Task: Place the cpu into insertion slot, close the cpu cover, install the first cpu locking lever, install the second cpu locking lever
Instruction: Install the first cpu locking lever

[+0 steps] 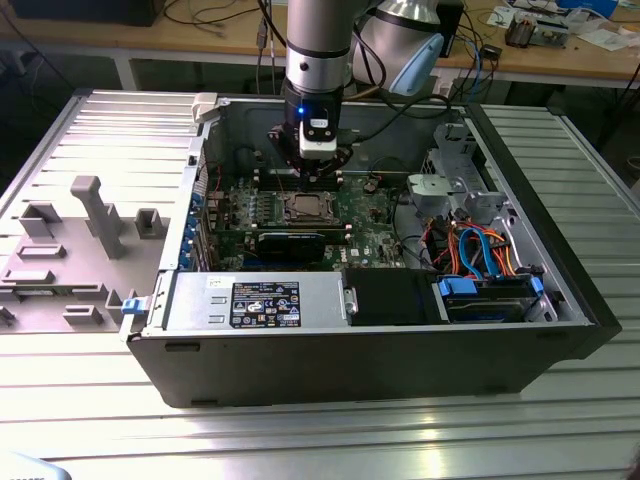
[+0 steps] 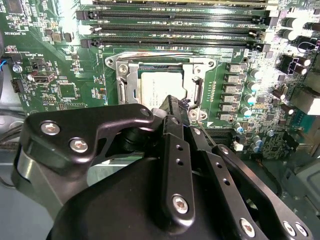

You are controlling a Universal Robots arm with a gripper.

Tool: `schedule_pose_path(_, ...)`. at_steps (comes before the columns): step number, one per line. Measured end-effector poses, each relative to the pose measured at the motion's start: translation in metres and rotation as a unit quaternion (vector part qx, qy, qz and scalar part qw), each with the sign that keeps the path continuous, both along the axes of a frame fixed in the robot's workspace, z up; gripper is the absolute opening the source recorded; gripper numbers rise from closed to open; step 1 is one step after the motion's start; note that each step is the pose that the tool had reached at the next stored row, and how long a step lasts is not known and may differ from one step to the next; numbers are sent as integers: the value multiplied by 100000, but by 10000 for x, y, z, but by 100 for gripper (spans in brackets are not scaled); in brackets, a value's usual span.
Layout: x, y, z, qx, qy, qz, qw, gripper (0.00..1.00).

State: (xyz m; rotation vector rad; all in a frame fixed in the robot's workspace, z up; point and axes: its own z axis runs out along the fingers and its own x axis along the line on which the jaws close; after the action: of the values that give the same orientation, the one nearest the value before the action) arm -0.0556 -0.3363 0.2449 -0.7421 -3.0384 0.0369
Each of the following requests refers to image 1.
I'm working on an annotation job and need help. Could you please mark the green motherboard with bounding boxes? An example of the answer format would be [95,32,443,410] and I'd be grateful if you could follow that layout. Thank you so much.
[205,172,409,274]

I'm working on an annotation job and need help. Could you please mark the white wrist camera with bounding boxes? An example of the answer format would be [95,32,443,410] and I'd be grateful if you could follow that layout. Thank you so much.
[298,115,339,161]

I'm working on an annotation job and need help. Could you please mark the white papers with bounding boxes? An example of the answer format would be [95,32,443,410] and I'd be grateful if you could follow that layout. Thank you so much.
[574,24,640,54]

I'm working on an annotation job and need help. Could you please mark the CPU cooler heatsink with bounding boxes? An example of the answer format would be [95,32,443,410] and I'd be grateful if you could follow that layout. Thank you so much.
[503,13,537,50]

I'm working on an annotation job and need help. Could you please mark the black upright box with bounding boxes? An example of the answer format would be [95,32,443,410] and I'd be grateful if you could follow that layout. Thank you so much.
[438,0,465,57]

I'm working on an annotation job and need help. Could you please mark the grey parts rack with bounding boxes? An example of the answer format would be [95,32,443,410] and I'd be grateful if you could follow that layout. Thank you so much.
[0,174,174,335]

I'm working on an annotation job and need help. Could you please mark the orange power wires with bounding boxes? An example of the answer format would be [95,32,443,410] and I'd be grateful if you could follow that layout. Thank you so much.
[424,219,519,279]

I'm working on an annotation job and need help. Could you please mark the wooden desk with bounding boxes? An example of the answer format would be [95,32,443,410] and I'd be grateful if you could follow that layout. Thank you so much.
[0,0,640,84]

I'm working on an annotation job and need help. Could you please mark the blue plastic clip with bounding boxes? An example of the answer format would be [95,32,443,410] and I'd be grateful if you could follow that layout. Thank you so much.
[121,297,152,318]

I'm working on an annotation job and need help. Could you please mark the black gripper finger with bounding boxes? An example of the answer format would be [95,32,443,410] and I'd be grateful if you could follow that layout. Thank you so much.
[266,125,310,190]
[309,142,357,184]

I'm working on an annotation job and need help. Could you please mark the grey electronic module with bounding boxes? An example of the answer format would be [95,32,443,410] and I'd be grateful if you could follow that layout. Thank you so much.
[532,17,572,50]

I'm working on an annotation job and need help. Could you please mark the blue box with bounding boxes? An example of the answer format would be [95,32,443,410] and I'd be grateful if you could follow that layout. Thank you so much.
[555,0,621,17]

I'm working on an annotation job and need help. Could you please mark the silver metal drive cage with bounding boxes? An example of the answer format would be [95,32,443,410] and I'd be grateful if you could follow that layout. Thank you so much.
[405,121,511,224]

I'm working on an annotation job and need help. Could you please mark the black graphics card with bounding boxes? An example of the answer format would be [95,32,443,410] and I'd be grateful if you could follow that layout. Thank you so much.
[256,230,327,263]

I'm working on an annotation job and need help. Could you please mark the white rounded device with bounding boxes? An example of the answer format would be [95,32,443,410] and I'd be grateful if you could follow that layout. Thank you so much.
[0,451,70,480]

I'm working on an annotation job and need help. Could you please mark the black monitor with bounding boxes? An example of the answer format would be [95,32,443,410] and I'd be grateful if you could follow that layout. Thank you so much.
[8,0,162,29]

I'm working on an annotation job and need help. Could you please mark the grey power supply unit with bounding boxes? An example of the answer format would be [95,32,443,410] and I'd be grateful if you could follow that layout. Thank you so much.
[162,272,347,335]

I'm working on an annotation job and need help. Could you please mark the white plastic case latch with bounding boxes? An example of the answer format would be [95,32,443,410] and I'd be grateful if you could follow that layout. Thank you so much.
[191,92,222,125]

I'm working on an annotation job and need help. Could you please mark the blue data wire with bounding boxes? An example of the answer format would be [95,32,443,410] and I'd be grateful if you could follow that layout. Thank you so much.
[458,227,503,279]

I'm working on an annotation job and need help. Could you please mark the black PC case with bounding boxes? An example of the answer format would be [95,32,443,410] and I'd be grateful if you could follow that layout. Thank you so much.
[119,91,624,411]

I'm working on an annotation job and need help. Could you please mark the hard disk in blue carrier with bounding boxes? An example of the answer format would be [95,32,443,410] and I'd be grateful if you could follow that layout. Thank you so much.
[430,273,547,325]

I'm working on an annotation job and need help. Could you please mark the silver CPU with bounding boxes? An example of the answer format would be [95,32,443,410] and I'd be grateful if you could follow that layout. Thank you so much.
[293,194,325,217]

